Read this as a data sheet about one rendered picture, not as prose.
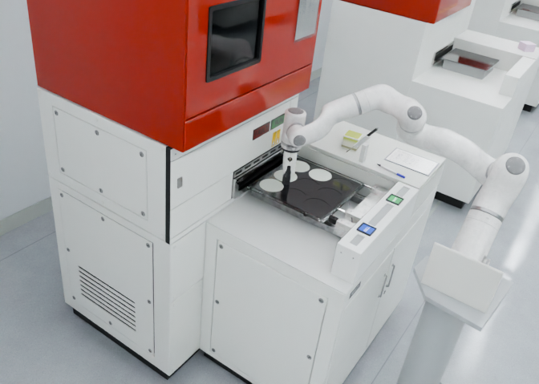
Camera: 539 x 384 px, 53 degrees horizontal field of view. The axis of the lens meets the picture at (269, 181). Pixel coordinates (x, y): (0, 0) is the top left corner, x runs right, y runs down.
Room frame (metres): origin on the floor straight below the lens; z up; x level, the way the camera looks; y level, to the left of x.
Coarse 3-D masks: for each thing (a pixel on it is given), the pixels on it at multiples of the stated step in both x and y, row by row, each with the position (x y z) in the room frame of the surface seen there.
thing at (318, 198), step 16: (304, 160) 2.15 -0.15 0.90; (272, 176) 1.98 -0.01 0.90; (304, 176) 2.01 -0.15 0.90; (336, 176) 2.04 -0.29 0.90; (272, 192) 1.85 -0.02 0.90; (288, 192) 1.87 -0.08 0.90; (304, 192) 1.88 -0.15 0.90; (320, 192) 1.90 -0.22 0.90; (336, 192) 1.91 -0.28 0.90; (304, 208) 1.77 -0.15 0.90; (320, 208) 1.78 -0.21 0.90
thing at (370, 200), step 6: (366, 198) 1.93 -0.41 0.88; (372, 198) 1.94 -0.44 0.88; (378, 198) 1.94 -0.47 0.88; (360, 204) 1.88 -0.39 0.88; (366, 204) 1.88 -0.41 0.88; (372, 204) 1.89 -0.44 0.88; (360, 210) 1.83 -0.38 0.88; (366, 210) 1.84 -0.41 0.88; (354, 222) 1.74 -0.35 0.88; (336, 228) 1.69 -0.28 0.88; (336, 234) 1.68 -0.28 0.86; (342, 234) 1.67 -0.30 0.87
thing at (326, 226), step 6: (252, 192) 1.93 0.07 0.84; (258, 198) 1.91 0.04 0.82; (264, 198) 1.90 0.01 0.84; (270, 204) 1.88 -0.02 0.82; (276, 204) 1.87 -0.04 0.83; (282, 210) 1.85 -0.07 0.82; (288, 210) 1.84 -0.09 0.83; (300, 216) 1.81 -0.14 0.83; (306, 216) 1.79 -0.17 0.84; (312, 222) 1.78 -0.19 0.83; (318, 222) 1.76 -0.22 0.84; (324, 228) 1.75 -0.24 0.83; (330, 228) 1.74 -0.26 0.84
